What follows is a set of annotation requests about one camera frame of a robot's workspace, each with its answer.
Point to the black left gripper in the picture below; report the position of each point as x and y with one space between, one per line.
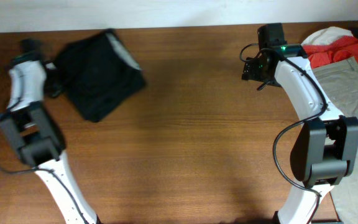
55 90

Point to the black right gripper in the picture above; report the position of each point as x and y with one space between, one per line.
250 71

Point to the black shorts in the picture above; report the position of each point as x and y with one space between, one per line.
98 73

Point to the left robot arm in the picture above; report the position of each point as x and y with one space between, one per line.
36 138

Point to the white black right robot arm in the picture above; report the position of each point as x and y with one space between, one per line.
325 150

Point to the white cream garment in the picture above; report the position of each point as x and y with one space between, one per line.
326 36

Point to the red garment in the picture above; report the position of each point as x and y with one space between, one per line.
341 49

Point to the beige khaki garment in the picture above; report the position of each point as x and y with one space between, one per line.
340 82

